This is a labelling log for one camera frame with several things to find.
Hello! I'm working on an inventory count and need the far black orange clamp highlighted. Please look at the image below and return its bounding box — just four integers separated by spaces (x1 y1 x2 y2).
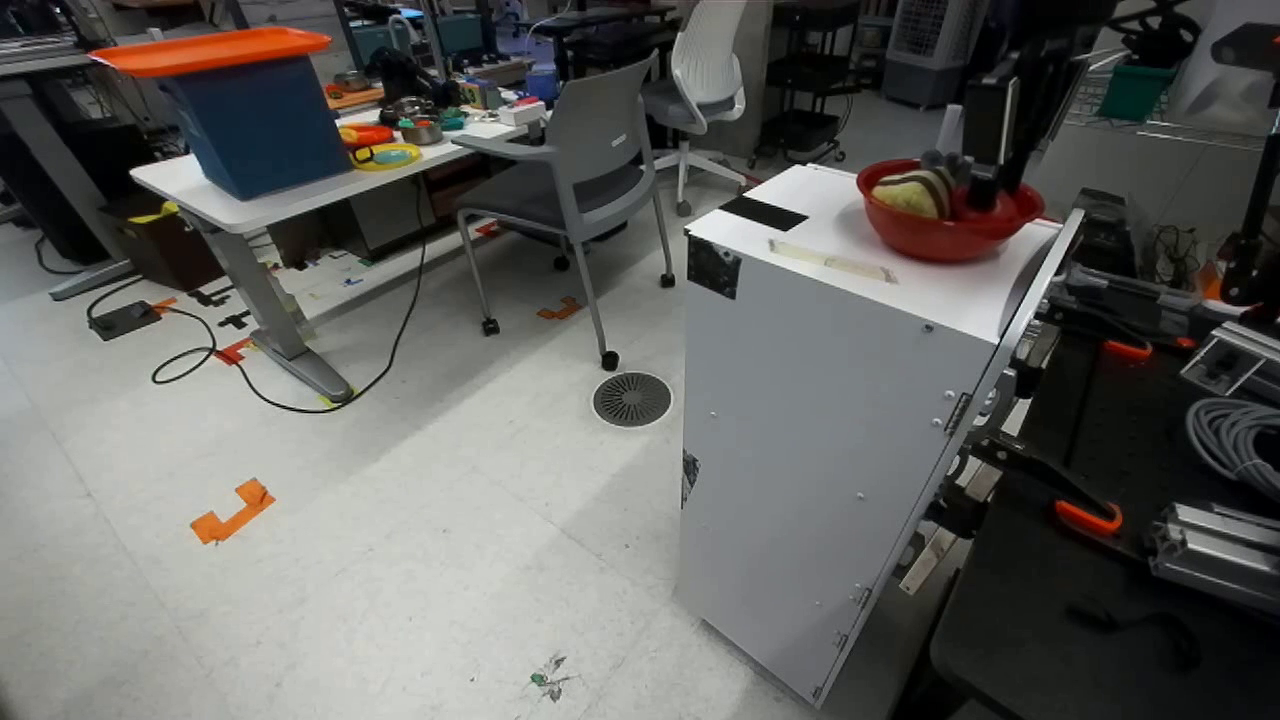
1051 303 1156 365

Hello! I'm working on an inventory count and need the black orange clamp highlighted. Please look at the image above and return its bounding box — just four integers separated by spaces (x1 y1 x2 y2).
969 436 1124 541
1051 303 1156 365

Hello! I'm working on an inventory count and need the grey office chair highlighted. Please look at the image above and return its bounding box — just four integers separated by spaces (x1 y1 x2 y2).
454 55 677 370

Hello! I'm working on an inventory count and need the orange floor tape marker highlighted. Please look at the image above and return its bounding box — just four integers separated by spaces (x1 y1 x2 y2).
190 481 275 542

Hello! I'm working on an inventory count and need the blue storage bin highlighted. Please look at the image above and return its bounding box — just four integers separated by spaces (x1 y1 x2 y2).
165 59 350 200

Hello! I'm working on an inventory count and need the orange bin lid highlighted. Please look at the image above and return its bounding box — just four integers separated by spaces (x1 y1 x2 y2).
90 25 331 80

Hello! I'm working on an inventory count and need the black perforated table plate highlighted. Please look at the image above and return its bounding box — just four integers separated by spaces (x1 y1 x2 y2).
901 330 1280 720

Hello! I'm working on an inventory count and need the white toy kitchen cabinet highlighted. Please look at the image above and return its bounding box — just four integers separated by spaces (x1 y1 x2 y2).
677 163 1080 705

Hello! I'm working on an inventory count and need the yellow green plush item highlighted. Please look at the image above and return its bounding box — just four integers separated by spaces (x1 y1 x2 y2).
873 168 950 221

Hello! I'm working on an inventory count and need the red plastic bowl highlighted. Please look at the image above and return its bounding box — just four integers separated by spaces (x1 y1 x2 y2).
855 161 1043 265

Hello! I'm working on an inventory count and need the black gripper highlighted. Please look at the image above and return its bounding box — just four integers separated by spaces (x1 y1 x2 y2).
964 28 1080 210

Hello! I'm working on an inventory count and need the near black orange clamp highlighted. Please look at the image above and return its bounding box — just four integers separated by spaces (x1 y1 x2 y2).
969 436 1124 541

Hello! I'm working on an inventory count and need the grey coiled cable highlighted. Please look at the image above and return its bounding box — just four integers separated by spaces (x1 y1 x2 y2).
1182 390 1280 505

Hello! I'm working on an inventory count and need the white swivel chair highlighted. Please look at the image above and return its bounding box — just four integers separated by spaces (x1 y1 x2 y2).
644 0 746 214

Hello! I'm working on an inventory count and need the white desk table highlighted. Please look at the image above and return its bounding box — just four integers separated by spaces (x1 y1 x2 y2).
132 121 516 403

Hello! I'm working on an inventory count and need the aluminium extrusion bar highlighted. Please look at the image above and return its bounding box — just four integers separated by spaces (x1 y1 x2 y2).
1146 505 1280 614

